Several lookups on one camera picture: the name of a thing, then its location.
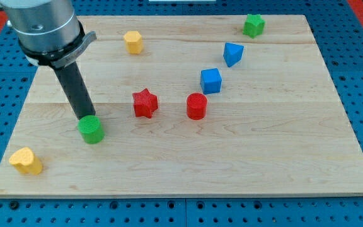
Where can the yellow hexagon block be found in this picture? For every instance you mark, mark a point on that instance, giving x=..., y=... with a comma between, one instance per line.
x=133, y=42

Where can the green cylinder block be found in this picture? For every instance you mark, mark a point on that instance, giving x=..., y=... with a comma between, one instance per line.
x=91, y=129

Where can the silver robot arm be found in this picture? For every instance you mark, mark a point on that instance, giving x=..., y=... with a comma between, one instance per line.
x=50, y=34

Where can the wooden board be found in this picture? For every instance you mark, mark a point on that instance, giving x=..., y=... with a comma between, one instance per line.
x=277, y=128

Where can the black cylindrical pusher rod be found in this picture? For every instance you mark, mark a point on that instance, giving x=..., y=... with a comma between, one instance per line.
x=73, y=85

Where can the yellow heart block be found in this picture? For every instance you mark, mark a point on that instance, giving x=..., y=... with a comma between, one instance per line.
x=25, y=161

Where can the blue cube block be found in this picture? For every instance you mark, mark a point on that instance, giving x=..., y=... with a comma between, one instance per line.
x=210, y=81

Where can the green star block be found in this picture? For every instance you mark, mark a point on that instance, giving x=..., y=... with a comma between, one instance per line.
x=253, y=25

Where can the red cylinder block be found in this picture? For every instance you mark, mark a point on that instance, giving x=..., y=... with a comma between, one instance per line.
x=196, y=106

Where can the black clamp ring mount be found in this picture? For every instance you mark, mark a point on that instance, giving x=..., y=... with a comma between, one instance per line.
x=61, y=57

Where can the red star block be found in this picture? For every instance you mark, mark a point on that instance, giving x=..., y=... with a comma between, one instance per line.
x=145, y=103

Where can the blue triangle block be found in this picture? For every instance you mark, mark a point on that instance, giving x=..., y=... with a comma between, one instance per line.
x=232, y=53

